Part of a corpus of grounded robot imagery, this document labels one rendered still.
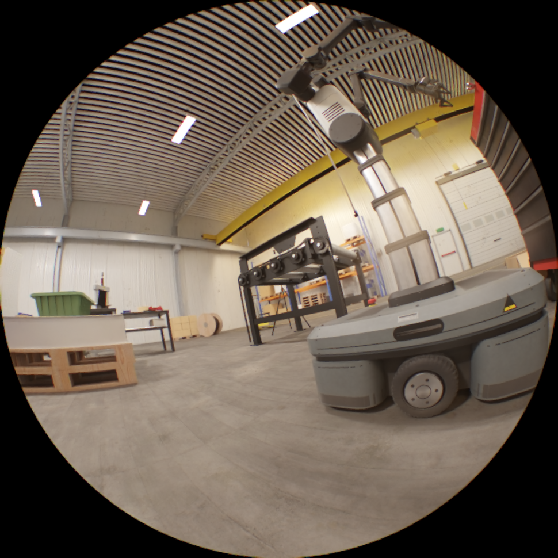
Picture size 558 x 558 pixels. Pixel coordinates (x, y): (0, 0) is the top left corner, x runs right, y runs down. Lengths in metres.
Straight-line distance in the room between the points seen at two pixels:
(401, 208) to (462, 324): 0.39
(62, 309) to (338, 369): 2.63
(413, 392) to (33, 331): 2.05
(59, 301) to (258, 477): 2.53
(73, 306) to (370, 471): 2.63
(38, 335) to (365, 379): 1.93
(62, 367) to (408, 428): 1.72
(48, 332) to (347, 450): 1.83
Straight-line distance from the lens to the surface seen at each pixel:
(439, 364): 0.44
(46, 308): 2.76
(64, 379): 1.63
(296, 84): 0.95
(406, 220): 0.63
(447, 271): 10.73
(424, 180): 11.97
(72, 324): 1.75
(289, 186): 9.92
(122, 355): 1.54
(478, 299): 0.42
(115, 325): 1.72
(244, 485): 0.44
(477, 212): 11.74
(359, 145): 0.79
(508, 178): 1.19
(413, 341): 0.42
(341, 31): 1.17
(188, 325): 9.17
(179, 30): 8.24
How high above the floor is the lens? 0.32
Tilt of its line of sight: 11 degrees up
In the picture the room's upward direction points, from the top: 12 degrees counter-clockwise
